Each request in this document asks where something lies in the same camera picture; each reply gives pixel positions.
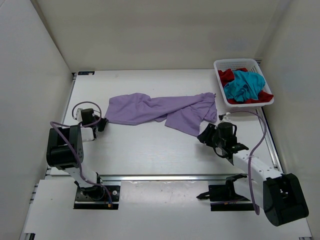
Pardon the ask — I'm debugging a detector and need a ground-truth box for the purple t-shirt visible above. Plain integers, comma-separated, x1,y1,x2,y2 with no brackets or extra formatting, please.
105,92,218,137

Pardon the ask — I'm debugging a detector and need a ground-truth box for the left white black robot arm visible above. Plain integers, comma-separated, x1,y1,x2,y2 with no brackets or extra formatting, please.
46,108,112,204

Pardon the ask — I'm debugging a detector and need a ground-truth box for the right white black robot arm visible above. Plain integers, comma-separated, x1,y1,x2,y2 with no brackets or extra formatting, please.
197,122,309,227

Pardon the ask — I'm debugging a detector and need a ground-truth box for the dark label sticker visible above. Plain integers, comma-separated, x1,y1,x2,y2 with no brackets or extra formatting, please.
77,71,95,76

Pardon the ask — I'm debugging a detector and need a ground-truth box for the teal t-shirt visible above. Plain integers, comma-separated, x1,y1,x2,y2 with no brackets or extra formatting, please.
223,70,266,103

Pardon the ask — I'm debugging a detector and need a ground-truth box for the red t-shirt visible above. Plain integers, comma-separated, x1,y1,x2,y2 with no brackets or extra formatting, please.
218,68,274,104

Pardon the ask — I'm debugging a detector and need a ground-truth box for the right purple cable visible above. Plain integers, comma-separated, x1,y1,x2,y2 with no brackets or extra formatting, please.
219,109,268,216

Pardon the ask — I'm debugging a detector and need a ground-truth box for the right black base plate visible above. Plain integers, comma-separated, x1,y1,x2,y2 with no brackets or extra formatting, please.
208,185,254,212

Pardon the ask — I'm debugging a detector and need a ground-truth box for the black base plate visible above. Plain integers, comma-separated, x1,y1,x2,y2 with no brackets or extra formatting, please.
73,185,121,210
208,185,254,212

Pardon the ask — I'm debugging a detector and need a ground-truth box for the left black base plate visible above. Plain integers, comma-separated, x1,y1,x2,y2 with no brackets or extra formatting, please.
73,185,121,210

